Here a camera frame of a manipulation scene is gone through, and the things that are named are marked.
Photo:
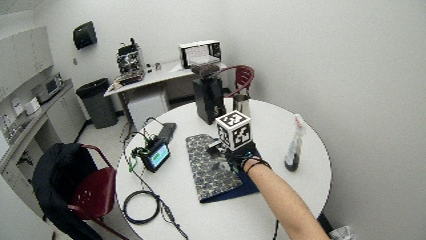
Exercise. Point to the white side table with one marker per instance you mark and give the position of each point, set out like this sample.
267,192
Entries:
154,78

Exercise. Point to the black jacket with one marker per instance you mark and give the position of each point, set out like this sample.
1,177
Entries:
58,190

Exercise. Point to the white box appliance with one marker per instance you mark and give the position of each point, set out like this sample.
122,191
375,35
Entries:
200,53

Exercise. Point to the patterned cloth with blue lining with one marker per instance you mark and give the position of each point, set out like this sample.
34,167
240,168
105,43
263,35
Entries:
211,168

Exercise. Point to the metal milk pitcher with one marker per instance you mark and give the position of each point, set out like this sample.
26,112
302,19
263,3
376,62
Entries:
242,105

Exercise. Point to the black wall dispenser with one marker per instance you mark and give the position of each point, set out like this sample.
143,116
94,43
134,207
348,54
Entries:
85,35

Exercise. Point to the red chair with black jacket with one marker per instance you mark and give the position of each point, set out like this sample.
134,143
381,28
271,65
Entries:
94,195

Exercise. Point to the small metal cup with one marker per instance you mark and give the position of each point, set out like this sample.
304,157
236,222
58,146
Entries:
158,66

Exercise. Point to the black rectangular box device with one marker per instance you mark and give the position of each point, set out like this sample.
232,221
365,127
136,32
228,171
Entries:
168,131

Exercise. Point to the small monitor with lit screen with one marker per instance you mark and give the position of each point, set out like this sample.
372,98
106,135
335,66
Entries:
156,155

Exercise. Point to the dark grey trash can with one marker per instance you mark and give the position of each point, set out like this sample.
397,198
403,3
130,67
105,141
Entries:
97,103

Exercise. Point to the espresso machine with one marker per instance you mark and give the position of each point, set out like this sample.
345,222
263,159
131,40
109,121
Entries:
130,63

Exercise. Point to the black coffee grinder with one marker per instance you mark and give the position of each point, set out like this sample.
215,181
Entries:
208,96

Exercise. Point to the white cabinet under side table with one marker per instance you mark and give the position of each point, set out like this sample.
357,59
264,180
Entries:
147,106

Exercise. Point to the white counter with cabinets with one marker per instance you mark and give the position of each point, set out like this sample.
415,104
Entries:
35,126

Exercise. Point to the white wall cabinet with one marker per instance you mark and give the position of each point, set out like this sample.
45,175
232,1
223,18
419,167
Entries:
25,58

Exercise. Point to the white cube with black markers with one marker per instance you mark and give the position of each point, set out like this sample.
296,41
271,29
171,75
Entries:
234,130

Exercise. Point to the grey microwave oven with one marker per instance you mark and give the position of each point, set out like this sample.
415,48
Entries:
49,87

